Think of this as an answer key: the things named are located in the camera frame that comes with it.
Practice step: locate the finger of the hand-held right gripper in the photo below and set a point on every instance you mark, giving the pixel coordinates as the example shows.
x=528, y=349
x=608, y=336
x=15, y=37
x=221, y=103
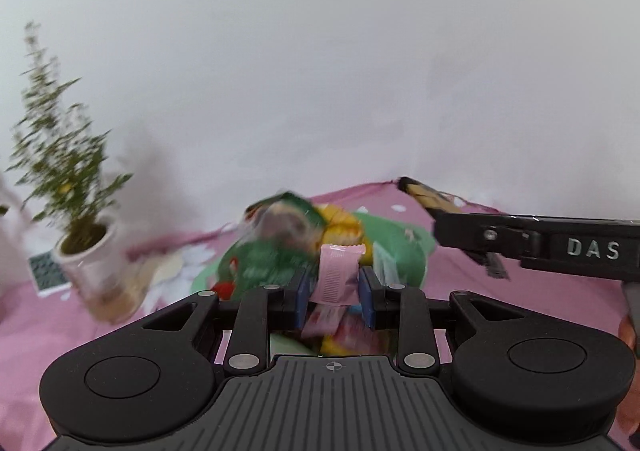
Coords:
x=470, y=231

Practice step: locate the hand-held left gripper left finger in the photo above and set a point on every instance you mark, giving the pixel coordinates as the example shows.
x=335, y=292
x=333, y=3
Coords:
x=301, y=301

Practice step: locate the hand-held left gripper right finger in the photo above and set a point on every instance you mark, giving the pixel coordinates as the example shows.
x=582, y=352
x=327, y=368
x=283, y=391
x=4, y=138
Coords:
x=370, y=301

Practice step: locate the pink striped snack packet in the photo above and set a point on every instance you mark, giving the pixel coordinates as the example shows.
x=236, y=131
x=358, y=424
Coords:
x=335, y=276

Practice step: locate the dark green snack packet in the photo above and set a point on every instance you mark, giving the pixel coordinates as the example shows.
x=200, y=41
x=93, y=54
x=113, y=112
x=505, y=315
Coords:
x=265, y=261

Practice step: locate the yellow label snack packet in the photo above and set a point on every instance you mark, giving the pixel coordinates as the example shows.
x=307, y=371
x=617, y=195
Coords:
x=332, y=347

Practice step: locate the gold and black snack packet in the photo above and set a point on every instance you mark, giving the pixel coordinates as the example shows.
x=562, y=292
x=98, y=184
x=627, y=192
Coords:
x=425, y=193

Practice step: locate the green plastic bowl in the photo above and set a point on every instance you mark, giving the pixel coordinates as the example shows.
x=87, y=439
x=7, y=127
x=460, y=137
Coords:
x=405, y=241

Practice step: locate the red and white snack packet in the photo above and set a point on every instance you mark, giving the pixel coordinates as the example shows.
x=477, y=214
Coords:
x=223, y=290

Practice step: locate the yellow snack bag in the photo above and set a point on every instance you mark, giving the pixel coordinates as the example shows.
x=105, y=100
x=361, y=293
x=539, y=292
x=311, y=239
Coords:
x=342, y=226

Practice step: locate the person's right hand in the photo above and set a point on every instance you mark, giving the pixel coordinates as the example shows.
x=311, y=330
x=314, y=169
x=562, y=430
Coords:
x=629, y=331

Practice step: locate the white plant pot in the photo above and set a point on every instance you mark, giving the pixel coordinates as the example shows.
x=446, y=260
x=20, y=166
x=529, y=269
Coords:
x=95, y=276

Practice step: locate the digital clock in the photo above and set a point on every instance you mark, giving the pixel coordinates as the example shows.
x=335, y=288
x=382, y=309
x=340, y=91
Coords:
x=47, y=273

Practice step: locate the pink floral tablecloth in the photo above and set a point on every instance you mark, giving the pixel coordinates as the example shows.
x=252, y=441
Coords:
x=40, y=331

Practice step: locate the thin-leaved plant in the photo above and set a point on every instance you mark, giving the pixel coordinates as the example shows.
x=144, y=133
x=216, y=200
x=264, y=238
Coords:
x=60, y=161

